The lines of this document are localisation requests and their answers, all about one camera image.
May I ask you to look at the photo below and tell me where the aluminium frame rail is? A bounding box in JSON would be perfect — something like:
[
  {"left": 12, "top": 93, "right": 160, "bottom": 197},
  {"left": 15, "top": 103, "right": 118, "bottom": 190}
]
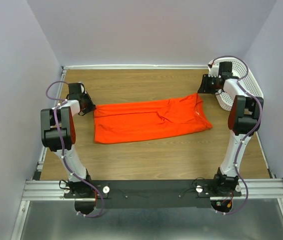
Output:
[{"left": 21, "top": 178, "right": 283, "bottom": 201}]

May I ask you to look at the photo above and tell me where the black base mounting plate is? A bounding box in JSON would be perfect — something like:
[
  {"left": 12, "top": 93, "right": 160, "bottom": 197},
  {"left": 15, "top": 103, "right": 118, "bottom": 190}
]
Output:
[{"left": 58, "top": 177, "right": 242, "bottom": 216}]

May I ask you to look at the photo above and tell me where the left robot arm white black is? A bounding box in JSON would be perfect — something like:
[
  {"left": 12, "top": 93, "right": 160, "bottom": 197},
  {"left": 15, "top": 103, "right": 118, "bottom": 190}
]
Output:
[{"left": 40, "top": 82, "right": 96, "bottom": 198}]

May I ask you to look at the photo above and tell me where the orange t shirt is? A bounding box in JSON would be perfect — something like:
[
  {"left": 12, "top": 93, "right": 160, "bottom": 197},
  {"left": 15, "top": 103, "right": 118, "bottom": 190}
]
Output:
[{"left": 93, "top": 93, "right": 213, "bottom": 144}]

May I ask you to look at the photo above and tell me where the white perforated plastic basket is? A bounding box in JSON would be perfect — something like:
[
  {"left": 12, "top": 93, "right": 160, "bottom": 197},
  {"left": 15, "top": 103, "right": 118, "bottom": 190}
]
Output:
[{"left": 208, "top": 56, "right": 264, "bottom": 111}]

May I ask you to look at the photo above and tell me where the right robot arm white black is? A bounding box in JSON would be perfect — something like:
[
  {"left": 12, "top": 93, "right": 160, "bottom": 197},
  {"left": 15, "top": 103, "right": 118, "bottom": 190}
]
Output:
[{"left": 197, "top": 61, "right": 264, "bottom": 196}]

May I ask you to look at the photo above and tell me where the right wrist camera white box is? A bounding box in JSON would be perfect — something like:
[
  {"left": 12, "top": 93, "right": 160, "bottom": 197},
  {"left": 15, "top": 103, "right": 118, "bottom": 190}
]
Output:
[{"left": 207, "top": 64, "right": 219, "bottom": 78}]

